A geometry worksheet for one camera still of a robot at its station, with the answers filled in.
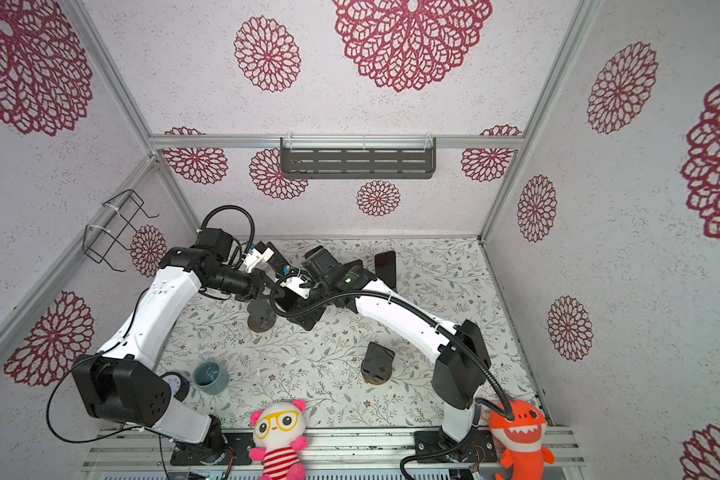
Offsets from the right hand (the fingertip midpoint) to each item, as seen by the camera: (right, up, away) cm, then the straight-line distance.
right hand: (299, 296), depth 77 cm
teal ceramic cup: (-26, -23, +6) cm, 36 cm away
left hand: (-4, -1, -3) cm, 5 cm away
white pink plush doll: (-4, -33, -7) cm, 34 cm away
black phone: (+21, -21, +12) cm, 32 cm away
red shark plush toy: (+53, -32, -9) cm, 63 cm away
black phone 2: (+24, +7, +15) cm, 29 cm away
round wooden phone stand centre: (+20, -23, +5) cm, 31 cm away
